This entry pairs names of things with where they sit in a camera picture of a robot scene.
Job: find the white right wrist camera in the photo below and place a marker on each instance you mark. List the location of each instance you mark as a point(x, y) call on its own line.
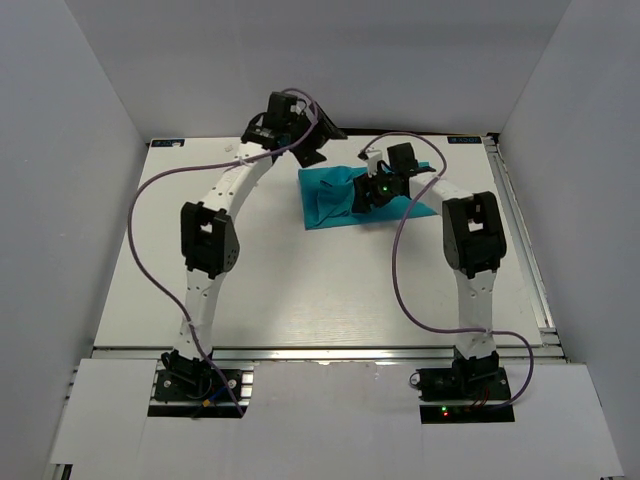
point(374, 161)

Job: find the blue table corner label left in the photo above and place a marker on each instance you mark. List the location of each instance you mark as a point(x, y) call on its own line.
point(167, 143)

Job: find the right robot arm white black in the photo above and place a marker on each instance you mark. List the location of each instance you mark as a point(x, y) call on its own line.
point(473, 237)

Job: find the teal t-shirt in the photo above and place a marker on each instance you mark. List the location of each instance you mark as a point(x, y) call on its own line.
point(327, 196)

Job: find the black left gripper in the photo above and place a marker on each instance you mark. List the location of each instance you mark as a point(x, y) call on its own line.
point(316, 140)

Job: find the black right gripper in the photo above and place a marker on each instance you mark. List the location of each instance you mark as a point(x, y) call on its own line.
point(362, 191)

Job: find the blue table corner label right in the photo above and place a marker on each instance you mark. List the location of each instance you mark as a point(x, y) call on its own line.
point(464, 140)

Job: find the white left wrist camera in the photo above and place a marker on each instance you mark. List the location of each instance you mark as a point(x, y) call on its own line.
point(305, 108)

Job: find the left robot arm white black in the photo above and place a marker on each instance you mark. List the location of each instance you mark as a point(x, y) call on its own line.
point(209, 243)

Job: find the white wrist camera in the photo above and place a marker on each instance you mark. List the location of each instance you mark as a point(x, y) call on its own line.
point(374, 161)
point(305, 108)

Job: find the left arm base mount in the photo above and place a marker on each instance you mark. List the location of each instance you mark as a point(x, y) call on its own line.
point(199, 394)

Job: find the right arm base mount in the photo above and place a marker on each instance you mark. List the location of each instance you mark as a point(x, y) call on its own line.
point(447, 399)

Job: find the blue table corner label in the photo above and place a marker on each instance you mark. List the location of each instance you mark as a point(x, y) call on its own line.
point(167, 143)
point(464, 140)

